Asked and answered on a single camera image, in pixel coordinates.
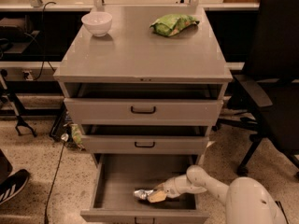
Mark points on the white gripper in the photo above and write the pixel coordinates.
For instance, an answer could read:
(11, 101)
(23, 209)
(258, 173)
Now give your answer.
(171, 188)

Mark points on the silver redbull can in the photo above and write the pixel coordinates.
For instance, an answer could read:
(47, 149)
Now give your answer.
(142, 194)

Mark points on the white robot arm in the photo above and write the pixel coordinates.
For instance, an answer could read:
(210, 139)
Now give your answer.
(246, 201)

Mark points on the grey bottom drawer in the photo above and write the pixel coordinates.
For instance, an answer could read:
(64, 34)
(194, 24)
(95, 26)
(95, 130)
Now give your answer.
(113, 200)

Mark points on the grey drawer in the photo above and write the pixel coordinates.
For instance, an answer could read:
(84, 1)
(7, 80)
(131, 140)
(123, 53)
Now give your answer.
(121, 139)
(113, 200)
(172, 112)

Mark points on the grey middle drawer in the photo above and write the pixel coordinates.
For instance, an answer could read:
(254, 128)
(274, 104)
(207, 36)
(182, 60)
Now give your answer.
(121, 139)

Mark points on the grey top drawer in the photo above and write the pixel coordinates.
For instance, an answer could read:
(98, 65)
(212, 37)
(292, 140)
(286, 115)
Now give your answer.
(172, 112)

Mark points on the grey drawer cabinet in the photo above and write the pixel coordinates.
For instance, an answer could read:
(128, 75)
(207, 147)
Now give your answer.
(133, 62)

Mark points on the green bag on floor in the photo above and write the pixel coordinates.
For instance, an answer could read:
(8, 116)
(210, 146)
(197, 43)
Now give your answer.
(72, 136)

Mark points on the black bar on floor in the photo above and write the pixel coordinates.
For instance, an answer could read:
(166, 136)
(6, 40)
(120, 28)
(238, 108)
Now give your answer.
(282, 211)

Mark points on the black office chair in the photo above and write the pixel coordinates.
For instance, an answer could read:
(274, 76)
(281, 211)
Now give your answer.
(268, 86)

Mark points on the black striped shoe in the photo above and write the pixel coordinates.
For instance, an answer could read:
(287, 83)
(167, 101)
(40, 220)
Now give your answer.
(13, 185)

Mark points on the green chip bag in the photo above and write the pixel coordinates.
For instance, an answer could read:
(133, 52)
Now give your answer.
(172, 24)

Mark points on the black tripod stand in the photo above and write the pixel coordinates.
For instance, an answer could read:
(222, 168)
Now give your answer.
(16, 105)

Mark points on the white bowl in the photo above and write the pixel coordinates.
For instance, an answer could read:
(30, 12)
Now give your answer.
(98, 23)

